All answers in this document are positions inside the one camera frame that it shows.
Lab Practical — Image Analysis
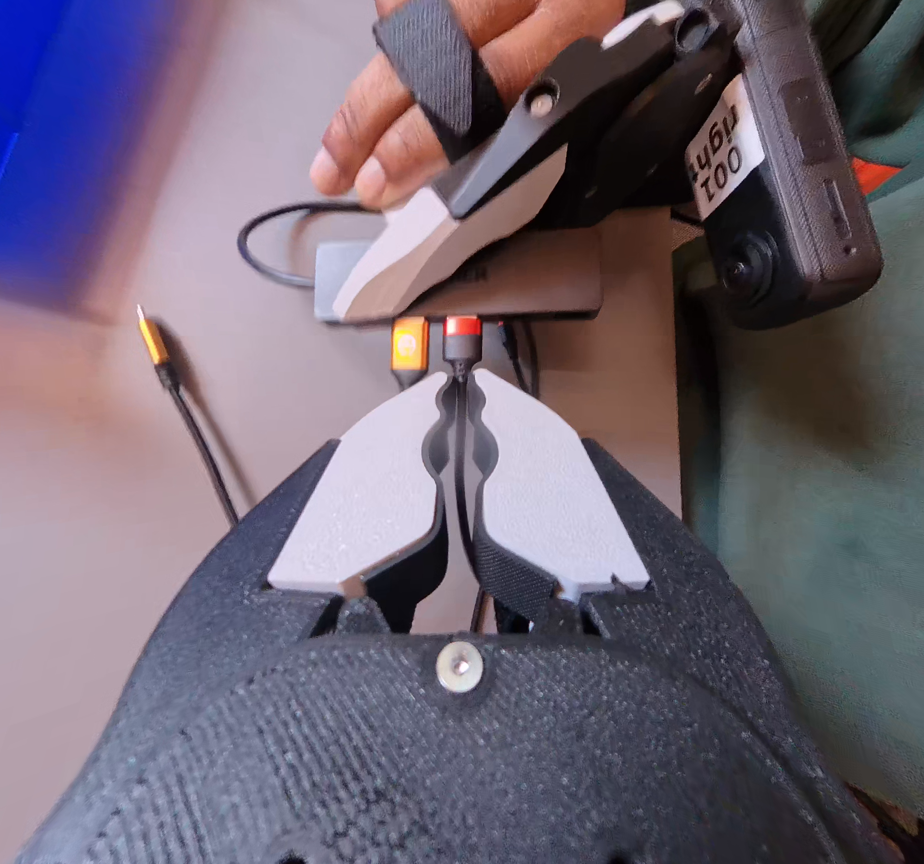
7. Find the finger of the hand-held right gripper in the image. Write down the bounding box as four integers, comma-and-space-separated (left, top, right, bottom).
334, 149, 567, 322

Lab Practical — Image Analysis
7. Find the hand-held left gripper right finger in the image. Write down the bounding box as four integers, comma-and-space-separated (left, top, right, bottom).
465, 368, 651, 601

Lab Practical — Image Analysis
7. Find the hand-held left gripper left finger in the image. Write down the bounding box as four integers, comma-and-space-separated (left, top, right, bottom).
267, 371, 450, 599

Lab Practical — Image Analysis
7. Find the black cable with red end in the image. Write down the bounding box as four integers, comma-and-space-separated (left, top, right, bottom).
439, 314, 541, 635

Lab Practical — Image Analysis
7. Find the orange plug braided usb cable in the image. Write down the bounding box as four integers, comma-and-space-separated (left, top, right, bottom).
136, 304, 432, 527

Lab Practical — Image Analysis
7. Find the blue plastic bin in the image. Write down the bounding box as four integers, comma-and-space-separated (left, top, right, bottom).
0, 0, 210, 316

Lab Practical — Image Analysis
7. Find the slim black usb hub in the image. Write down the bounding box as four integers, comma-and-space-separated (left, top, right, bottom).
314, 229, 604, 325

